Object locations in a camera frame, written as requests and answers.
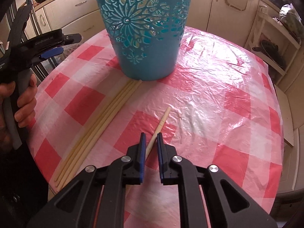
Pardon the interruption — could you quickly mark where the green bag of vegetables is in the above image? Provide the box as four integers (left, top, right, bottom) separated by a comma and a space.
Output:
279, 4, 303, 39

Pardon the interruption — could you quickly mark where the person's left hand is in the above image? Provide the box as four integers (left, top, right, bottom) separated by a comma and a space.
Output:
0, 74, 38, 151

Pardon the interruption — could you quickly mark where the white wooden step stool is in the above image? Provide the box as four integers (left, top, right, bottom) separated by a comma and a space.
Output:
275, 85, 294, 147

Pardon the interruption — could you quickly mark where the white rolling shelf cart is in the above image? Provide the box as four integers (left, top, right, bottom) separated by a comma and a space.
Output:
245, 4, 301, 85

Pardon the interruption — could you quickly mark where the black wok on cart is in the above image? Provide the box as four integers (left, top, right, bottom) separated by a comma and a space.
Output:
252, 40, 286, 69

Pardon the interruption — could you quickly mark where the teal perforated plastic basket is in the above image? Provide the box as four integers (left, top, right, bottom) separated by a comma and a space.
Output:
97, 0, 191, 81

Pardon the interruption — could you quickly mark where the white floral trash bin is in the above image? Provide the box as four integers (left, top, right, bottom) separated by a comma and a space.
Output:
62, 43, 82, 58

